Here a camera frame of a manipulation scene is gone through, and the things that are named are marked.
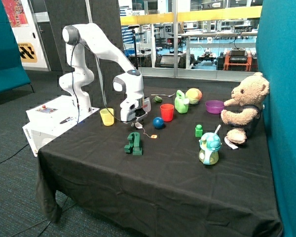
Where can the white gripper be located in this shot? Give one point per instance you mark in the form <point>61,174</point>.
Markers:
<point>134,110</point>

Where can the tea bag with orange tag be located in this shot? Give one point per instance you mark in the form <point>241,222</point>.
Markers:
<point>140,126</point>

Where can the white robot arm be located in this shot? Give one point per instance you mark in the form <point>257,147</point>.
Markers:
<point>79,37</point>

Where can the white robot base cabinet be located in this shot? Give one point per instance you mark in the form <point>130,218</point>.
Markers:
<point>51,119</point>

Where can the blue ball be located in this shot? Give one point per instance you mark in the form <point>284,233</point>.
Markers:
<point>158,123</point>

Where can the green wooden block figure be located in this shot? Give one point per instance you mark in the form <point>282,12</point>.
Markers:
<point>134,146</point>

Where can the yellow plastic cup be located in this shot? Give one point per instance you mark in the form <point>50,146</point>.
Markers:
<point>107,116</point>

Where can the green toy pepper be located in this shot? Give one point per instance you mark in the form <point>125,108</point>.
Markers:
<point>157,99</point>

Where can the red plastic cup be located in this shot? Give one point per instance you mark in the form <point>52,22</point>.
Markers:
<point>167,112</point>

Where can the metal spoon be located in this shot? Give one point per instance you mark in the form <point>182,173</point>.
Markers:
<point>163,95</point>

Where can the green toy watering can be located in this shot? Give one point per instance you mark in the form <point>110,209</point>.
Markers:
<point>181,102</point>

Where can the black tablecloth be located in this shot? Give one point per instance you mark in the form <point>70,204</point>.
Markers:
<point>167,191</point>

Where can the small green toy block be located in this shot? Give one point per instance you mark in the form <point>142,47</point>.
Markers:
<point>198,130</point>

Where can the orange green plush ball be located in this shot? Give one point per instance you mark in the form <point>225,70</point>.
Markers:
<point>194,95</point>

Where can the turquoise toddler sippy bottle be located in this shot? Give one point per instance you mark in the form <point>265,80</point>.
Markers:
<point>210,144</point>

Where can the purple plastic bowl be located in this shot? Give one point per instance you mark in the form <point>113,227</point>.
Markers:
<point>214,106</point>

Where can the brown teddy bear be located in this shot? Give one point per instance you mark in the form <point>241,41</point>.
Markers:
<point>248,96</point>

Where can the orange mobile robot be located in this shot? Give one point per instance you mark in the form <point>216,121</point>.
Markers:
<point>238,59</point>

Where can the teal sofa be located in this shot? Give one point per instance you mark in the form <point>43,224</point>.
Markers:
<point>12,73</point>

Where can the teal partition wall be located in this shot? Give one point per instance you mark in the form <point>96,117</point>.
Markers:
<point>276,48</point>

